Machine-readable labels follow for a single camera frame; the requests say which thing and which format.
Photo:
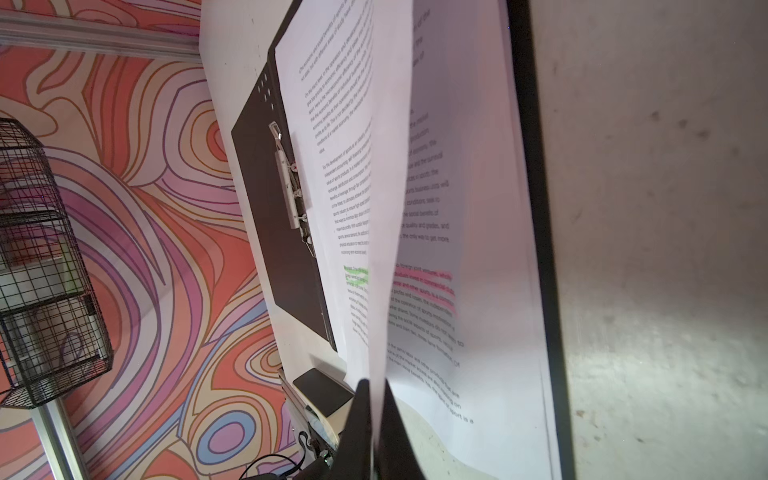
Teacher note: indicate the aluminium frame rail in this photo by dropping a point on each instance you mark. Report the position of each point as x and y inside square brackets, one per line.
[40, 31]

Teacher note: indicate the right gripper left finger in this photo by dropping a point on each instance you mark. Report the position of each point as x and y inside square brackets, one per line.
[353, 458]

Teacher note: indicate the left black wire basket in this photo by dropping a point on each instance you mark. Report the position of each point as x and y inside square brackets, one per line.
[53, 335]

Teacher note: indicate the printed paper stack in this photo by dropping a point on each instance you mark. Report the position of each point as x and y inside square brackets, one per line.
[344, 69]

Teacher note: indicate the teal calculator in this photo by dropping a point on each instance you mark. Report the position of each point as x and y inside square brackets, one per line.
[322, 406]

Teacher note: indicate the single printed paper sheet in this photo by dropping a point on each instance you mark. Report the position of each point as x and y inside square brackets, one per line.
[466, 341]

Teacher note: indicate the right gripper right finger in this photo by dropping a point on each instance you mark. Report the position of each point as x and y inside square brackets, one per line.
[394, 457]

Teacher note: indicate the white black file folder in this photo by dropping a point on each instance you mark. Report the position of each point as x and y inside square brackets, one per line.
[271, 176]

